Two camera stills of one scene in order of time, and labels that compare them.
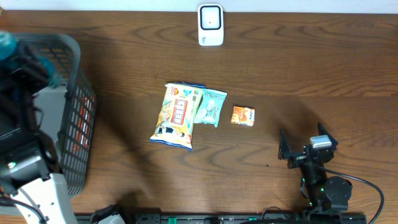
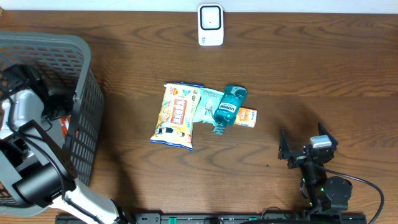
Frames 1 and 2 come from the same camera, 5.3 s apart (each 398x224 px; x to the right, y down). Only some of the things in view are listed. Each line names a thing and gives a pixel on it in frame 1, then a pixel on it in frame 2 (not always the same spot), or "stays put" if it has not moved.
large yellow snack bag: [175, 124] stays put
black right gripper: [285, 152] stays put
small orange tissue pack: [243, 116] stays put
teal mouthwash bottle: [9, 47] to [226, 112]
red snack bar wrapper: [83, 134] to [64, 121]
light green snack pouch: [209, 108] stays put
